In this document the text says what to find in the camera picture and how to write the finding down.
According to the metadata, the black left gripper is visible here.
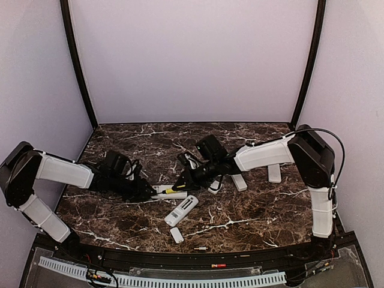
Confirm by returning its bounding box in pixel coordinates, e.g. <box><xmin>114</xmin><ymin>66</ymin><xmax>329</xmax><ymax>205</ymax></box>
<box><xmin>109</xmin><ymin>173</ymin><xmax>157</xmax><ymax>203</ymax></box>

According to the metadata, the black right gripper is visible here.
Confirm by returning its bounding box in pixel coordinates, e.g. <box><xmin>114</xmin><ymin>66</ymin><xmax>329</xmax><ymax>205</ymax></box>
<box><xmin>173</xmin><ymin>158</ymin><xmax>220</xmax><ymax>191</ymax></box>

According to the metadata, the wide white remote control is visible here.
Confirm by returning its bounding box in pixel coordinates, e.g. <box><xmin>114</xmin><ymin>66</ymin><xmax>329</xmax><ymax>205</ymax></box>
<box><xmin>151</xmin><ymin>185</ymin><xmax>188</xmax><ymax>200</ymax></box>

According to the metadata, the yellow handled screwdriver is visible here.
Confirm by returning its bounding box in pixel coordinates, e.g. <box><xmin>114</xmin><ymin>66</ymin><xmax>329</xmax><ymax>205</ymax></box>
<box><xmin>160</xmin><ymin>188</ymin><xmax>179</xmax><ymax>194</ymax></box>

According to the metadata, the white wide remote battery cover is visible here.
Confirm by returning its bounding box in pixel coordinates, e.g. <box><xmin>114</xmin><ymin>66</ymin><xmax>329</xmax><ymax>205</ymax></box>
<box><xmin>208</xmin><ymin>180</ymin><xmax>222</xmax><ymax>194</ymax></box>

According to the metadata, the white remote with battery bay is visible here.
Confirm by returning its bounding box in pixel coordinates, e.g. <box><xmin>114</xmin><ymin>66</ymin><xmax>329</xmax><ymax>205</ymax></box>
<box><xmin>164</xmin><ymin>195</ymin><xmax>199</xmax><ymax>227</ymax></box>

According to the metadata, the slim white QR-code remote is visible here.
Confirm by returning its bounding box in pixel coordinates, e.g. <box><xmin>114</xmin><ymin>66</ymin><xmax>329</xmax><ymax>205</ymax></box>
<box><xmin>231</xmin><ymin>174</ymin><xmax>247</xmax><ymax>192</ymax></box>

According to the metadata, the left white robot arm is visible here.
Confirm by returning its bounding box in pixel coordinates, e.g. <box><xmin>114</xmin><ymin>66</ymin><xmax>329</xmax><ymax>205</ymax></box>
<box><xmin>1</xmin><ymin>141</ymin><xmax>157</xmax><ymax>262</ymax></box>

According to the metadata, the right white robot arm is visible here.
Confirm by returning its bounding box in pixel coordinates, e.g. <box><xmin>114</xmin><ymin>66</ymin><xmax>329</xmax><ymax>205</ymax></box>
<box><xmin>172</xmin><ymin>124</ymin><xmax>341</xmax><ymax>260</ymax></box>

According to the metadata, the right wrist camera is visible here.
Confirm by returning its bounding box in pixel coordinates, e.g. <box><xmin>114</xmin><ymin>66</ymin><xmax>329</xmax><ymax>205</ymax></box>
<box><xmin>177</xmin><ymin>152</ymin><xmax>203</xmax><ymax>170</ymax></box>

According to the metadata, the small white remote near wall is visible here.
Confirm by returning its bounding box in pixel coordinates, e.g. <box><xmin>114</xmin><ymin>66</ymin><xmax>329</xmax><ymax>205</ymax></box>
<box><xmin>268</xmin><ymin>164</ymin><xmax>281</xmax><ymax>184</ymax></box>

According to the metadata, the white slotted cable duct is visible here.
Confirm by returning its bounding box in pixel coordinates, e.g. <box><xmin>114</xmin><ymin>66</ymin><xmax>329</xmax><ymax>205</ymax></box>
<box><xmin>38</xmin><ymin>256</ymin><xmax>286</xmax><ymax>287</ymax></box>

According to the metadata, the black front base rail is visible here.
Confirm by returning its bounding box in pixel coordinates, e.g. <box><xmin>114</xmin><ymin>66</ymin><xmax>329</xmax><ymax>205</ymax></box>
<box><xmin>34</xmin><ymin>232</ymin><xmax>358</xmax><ymax>271</ymax></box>

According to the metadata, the black enclosure frame post left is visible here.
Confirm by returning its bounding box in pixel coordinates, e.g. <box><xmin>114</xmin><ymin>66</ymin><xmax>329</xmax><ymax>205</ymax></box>
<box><xmin>59</xmin><ymin>0</ymin><xmax>98</xmax><ymax>130</ymax></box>

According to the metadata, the black enclosure frame post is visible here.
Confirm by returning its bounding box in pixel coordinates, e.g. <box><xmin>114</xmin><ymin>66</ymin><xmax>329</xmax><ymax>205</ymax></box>
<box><xmin>59</xmin><ymin>0</ymin><xmax>98</xmax><ymax>130</ymax></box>
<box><xmin>289</xmin><ymin>0</ymin><xmax>327</xmax><ymax>133</ymax></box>

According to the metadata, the black enclosure frame post right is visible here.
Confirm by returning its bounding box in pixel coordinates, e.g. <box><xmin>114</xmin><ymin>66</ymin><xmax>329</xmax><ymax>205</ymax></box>
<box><xmin>289</xmin><ymin>0</ymin><xmax>327</xmax><ymax>133</ymax></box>

